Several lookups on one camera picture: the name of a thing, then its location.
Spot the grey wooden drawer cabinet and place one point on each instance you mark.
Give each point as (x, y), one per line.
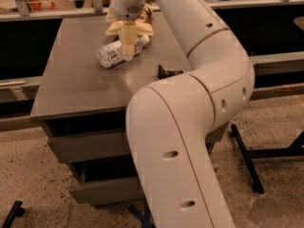
(77, 95)

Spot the black stand foot left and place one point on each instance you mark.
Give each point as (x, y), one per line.
(16, 211)

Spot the metal railing frame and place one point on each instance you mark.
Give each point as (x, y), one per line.
(47, 10)

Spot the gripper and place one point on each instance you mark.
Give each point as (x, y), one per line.
(125, 9)

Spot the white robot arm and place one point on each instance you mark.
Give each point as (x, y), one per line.
(167, 122)

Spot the clear plastic water bottle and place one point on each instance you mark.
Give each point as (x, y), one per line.
(112, 54)

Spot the blue tape cross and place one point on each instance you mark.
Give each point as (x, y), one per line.
(143, 218)

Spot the lower grey drawer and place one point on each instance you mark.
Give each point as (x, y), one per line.
(104, 192)

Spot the yellow chip bag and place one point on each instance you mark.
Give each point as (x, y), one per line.
(143, 23)

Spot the grey drawer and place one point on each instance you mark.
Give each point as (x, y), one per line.
(89, 146)
(104, 192)

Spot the upper grey drawer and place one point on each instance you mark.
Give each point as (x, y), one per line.
(89, 146)

